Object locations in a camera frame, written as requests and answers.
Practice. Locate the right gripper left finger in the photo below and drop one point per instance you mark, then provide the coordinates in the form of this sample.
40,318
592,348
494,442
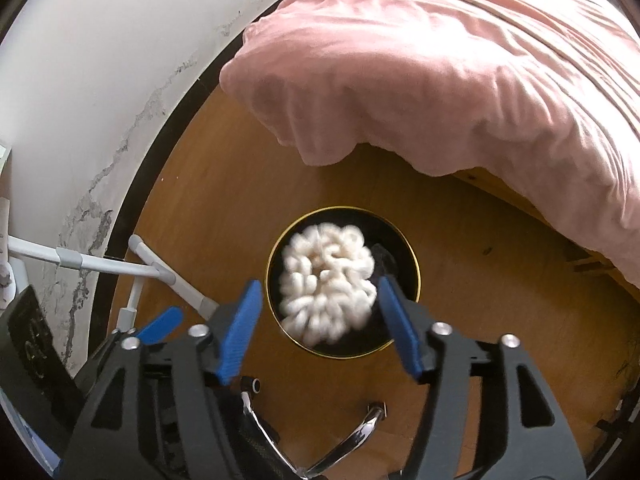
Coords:
202,369

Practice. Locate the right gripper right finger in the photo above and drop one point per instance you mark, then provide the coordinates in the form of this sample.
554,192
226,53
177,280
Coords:
432,354

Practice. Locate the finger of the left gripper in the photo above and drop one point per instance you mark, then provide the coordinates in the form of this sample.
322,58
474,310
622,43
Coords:
161,327

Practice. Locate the beige chunky knit scrunchie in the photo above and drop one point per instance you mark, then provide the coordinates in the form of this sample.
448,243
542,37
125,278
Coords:
326,285

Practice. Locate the black round trash bin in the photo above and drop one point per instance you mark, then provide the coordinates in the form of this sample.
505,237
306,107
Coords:
393,256

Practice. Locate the chrome chair base leg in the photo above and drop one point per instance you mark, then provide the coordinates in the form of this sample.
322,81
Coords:
265,439

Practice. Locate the pink bed sheet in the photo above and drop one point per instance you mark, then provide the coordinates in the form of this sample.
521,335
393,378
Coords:
543,94

